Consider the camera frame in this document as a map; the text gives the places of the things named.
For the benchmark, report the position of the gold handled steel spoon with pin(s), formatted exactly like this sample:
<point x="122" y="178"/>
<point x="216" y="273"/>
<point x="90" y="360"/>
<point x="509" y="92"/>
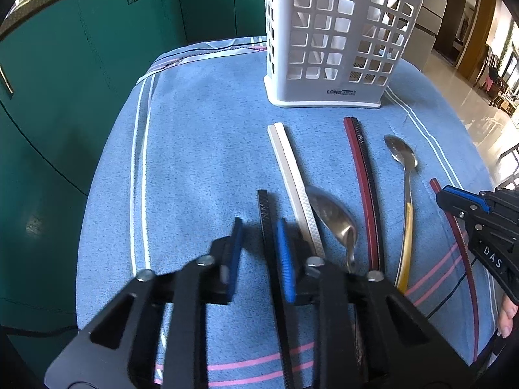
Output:
<point x="404" y="155"/>

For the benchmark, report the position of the white perforated utensil basket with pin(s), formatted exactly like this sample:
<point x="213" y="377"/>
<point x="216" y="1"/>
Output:
<point x="334" y="52"/>

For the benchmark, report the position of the black chopstick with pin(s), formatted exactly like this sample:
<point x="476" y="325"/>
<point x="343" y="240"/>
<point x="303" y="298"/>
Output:
<point x="275" y="288"/>

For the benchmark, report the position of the dark red chopstick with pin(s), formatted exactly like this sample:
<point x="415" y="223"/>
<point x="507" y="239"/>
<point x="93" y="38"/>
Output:
<point x="368" y="189"/>
<point x="469" y="277"/>

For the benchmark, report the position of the blue striped cloth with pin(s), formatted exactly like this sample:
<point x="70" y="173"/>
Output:
<point x="189" y="152"/>

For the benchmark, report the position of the right hand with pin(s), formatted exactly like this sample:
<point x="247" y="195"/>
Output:
<point x="506" y="316"/>

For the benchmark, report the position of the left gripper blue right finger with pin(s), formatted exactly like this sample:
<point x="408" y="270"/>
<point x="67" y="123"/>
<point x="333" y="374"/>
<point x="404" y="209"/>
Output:
<point x="286" y="261"/>

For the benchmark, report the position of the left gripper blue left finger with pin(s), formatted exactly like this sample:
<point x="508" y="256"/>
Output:
<point x="230" y="259"/>

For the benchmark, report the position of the white chopstick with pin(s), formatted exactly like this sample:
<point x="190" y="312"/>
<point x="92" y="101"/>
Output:
<point x="318" y="248"/>
<point x="289" y="183"/>

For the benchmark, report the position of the plain steel spoon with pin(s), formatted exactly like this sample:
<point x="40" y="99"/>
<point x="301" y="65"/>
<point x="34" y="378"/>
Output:
<point x="337" y="219"/>

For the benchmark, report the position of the silver refrigerator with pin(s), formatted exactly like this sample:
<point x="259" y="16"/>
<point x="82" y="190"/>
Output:
<point x="425" y="32"/>

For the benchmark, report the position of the teal lower cabinets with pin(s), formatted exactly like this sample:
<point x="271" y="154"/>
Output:
<point x="73" y="106"/>

